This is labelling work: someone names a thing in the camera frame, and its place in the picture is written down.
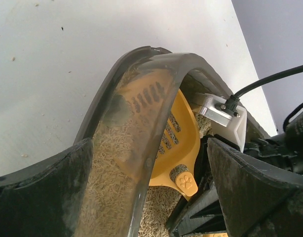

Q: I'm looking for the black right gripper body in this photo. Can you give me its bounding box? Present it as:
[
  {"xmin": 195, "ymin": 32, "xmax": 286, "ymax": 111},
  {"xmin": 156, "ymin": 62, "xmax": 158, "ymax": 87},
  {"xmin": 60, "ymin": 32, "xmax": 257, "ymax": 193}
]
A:
[{"xmin": 243, "ymin": 139, "xmax": 300, "ymax": 168}]

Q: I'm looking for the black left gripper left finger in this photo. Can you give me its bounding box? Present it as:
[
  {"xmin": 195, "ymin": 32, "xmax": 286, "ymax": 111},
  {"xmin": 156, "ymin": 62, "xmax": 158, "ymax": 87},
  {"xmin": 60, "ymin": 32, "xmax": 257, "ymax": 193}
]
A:
[{"xmin": 0, "ymin": 138, "xmax": 93, "ymax": 237}]

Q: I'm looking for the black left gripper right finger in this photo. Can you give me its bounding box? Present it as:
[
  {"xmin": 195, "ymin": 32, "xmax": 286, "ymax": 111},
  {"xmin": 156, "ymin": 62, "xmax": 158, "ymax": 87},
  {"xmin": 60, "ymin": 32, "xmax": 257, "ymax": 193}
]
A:
[{"xmin": 207, "ymin": 138, "xmax": 303, "ymax": 237}]

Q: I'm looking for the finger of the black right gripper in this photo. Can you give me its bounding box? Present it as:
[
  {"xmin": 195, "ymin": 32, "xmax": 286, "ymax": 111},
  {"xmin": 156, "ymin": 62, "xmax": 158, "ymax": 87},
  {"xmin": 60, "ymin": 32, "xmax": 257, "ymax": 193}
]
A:
[
  {"xmin": 192, "ymin": 135, "xmax": 214, "ymax": 198},
  {"xmin": 165, "ymin": 181, "xmax": 226, "ymax": 235}
]

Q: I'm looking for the yellow plastic litter scoop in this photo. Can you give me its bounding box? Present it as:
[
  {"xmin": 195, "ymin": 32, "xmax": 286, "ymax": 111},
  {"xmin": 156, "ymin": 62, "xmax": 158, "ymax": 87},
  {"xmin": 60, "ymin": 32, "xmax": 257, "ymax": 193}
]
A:
[{"xmin": 120, "ymin": 75, "xmax": 200, "ymax": 200}]

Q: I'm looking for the dark translucent litter box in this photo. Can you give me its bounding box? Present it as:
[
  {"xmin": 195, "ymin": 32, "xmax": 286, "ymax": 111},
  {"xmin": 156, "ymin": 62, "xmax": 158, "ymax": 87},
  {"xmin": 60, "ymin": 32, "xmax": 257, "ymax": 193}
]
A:
[{"xmin": 74, "ymin": 45, "xmax": 273, "ymax": 237}]

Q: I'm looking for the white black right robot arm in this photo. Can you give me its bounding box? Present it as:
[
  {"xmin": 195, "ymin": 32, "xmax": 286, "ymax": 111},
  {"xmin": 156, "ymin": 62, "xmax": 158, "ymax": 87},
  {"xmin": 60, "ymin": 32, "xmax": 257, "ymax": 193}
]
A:
[{"xmin": 166, "ymin": 103, "xmax": 303, "ymax": 237}]

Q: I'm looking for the green litter clump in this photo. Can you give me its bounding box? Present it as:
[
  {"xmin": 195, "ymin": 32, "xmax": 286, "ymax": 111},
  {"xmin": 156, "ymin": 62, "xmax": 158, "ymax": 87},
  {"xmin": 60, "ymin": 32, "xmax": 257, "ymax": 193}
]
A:
[{"xmin": 103, "ymin": 94, "xmax": 131, "ymax": 126}]

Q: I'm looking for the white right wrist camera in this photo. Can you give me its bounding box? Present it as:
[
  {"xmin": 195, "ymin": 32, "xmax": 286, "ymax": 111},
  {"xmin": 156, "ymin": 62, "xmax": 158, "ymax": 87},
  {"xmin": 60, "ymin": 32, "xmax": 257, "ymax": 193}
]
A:
[{"xmin": 189, "ymin": 93, "xmax": 247, "ymax": 152}]

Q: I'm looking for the black right camera cable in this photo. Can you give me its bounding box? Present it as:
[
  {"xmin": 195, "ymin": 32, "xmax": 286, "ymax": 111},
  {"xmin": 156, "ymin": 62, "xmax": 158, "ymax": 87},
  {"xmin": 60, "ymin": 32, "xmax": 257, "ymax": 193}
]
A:
[{"xmin": 225, "ymin": 63, "xmax": 303, "ymax": 117}]

